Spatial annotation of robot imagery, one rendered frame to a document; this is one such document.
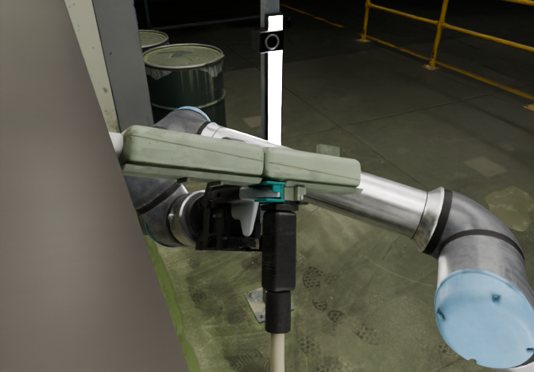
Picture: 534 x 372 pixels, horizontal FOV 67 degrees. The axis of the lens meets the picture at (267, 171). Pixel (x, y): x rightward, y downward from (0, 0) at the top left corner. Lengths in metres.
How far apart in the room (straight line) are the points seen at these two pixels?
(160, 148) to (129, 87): 1.81
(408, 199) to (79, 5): 1.73
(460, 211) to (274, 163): 0.34
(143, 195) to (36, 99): 0.52
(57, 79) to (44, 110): 0.04
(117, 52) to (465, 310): 1.89
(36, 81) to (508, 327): 0.56
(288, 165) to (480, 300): 0.29
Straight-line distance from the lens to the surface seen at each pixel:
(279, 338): 0.50
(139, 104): 2.25
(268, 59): 1.43
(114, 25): 2.13
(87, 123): 0.17
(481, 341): 0.63
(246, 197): 0.48
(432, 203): 0.71
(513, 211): 3.19
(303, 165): 0.49
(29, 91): 0.20
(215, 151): 0.43
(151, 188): 0.70
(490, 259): 0.63
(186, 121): 0.79
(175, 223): 0.65
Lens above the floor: 1.70
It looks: 32 degrees down
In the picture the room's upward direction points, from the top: straight up
